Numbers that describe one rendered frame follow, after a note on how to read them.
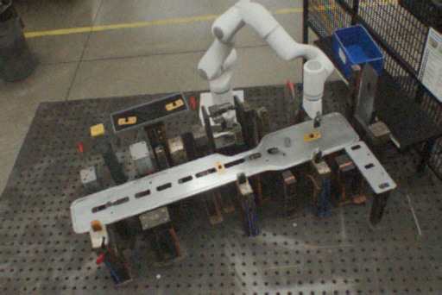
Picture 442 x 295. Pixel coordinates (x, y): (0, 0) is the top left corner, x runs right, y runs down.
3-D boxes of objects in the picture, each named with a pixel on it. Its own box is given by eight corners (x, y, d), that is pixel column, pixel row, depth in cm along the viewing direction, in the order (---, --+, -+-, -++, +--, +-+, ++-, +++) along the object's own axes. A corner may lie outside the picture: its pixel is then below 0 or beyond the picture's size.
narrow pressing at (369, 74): (368, 129, 221) (376, 74, 196) (356, 114, 229) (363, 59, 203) (369, 128, 221) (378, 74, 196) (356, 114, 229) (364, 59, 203)
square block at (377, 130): (367, 185, 236) (375, 137, 209) (358, 172, 241) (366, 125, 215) (381, 179, 237) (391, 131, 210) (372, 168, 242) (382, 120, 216)
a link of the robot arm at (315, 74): (311, 78, 204) (299, 91, 200) (312, 55, 195) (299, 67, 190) (328, 85, 200) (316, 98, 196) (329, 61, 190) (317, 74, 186)
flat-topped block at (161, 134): (161, 179, 255) (142, 122, 222) (158, 169, 261) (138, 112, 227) (179, 173, 256) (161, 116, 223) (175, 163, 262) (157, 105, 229)
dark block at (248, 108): (250, 166, 253) (244, 111, 222) (246, 158, 258) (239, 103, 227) (259, 164, 254) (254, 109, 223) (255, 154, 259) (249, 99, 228)
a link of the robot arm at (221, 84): (205, 88, 259) (198, 56, 240) (227, 68, 265) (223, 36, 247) (221, 97, 253) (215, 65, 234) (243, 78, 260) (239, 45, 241)
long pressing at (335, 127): (75, 241, 201) (73, 239, 200) (70, 201, 216) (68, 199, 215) (363, 141, 218) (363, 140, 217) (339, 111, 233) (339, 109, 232)
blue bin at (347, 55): (350, 84, 239) (353, 64, 229) (331, 49, 260) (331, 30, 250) (382, 77, 239) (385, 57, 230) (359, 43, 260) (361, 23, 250)
